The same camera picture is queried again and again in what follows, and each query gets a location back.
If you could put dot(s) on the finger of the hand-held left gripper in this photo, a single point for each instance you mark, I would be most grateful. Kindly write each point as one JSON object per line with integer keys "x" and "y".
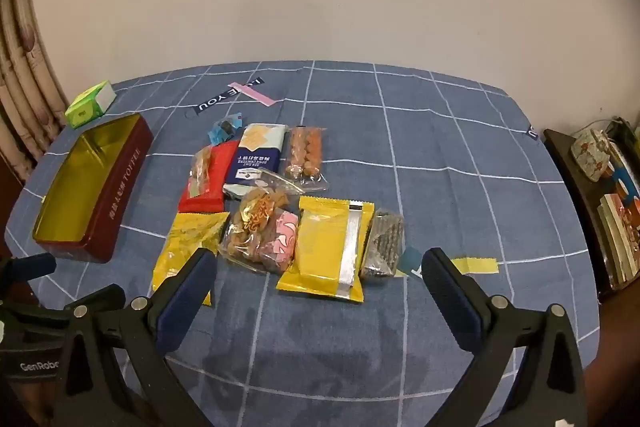
{"x": 100, "y": 297}
{"x": 35, "y": 265}

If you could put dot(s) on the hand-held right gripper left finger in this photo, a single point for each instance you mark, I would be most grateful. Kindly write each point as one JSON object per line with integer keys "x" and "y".
{"x": 185, "y": 292}

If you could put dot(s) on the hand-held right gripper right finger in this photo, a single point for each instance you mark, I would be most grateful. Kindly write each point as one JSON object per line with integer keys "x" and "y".
{"x": 450, "y": 294}

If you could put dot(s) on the plain yellow snack packet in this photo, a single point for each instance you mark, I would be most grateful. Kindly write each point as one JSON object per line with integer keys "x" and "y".
{"x": 185, "y": 242}

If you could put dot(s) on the dark bar snack packet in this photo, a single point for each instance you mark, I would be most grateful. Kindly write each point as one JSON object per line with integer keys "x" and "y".
{"x": 382, "y": 242}

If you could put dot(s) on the clear fried twist bag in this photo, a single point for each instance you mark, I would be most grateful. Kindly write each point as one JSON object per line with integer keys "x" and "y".
{"x": 250, "y": 222}

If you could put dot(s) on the pink snack packet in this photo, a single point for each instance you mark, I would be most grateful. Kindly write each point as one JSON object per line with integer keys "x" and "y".
{"x": 282, "y": 239}

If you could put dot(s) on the red and gold tin box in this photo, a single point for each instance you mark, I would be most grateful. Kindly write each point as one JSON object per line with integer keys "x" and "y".
{"x": 125, "y": 187}

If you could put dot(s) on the red snack packet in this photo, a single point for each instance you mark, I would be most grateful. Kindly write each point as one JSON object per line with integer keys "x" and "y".
{"x": 222, "y": 177}

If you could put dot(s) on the small clear snack packet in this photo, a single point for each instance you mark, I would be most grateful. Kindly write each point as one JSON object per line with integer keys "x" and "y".
{"x": 201, "y": 172}

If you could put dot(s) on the yellow packet with silver stripe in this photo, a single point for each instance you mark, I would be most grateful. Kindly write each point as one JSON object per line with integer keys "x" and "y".
{"x": 320, "y": 252}

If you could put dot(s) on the navy cracker packet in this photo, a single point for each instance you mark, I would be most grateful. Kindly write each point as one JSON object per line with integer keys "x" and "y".
{"x": 255, "y": 157}

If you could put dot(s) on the blue candy packet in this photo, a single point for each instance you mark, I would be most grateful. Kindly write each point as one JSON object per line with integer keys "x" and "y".
{"x": 225, "y": 129}

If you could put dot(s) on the clear sausage skewer packet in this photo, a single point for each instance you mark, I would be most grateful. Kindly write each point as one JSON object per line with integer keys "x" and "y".
{"x": 305, "y": 154}

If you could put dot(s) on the yellow tape strip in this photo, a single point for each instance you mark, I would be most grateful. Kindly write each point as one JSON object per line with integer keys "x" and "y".
{"x": 477, "y": 265}

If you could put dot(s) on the teal paper scrap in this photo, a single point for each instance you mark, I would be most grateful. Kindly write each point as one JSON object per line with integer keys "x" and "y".
{"x": 411, "y": 261}

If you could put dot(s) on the blue checked tablecloth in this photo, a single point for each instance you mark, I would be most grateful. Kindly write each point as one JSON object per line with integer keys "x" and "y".
{"x": 400, "y": 157}

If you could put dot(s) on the dark wooden side table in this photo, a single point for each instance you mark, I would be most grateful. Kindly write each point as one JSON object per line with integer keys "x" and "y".
{"x": 575, "y": 207}

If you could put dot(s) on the green and white carton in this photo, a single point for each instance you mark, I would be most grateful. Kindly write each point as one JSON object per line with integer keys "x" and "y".
{"x": 87, "y": 107}

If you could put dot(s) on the stack of books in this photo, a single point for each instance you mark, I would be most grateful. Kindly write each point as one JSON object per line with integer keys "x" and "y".
{"x": 617, "y": 237}

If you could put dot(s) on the small dark fabric label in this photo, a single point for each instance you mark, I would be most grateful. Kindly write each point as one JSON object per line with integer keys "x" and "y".
{"x": 531, "y": 133}

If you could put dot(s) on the beige patterned curtain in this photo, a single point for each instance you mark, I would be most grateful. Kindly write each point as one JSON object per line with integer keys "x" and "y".
{"x": 25, "y": 82}

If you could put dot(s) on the floral pouch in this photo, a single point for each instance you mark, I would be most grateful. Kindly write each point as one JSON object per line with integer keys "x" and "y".
{"x": 592, "y": 154}

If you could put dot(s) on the pink tape strip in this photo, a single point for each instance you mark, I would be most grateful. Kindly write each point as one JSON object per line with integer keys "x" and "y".
{"x": 255, "y": 94}

